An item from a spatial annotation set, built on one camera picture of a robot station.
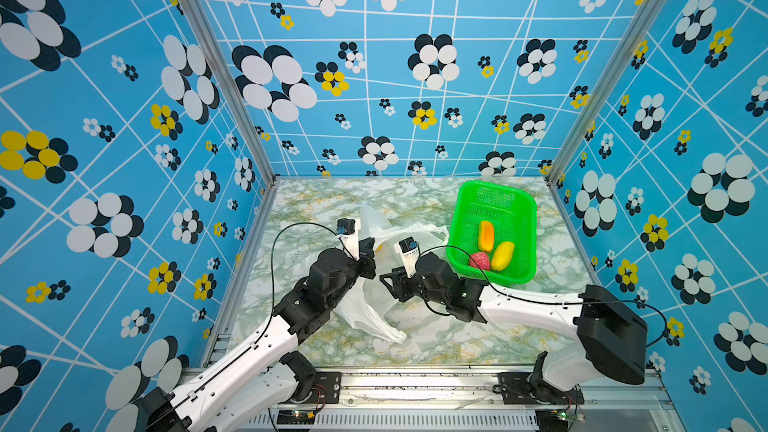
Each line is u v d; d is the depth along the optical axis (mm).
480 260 894
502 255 917
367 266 638
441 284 607
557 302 480
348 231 602
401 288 685
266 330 492
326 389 725
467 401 727
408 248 693
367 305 682
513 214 1081
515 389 721
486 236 976
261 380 575
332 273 519
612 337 423
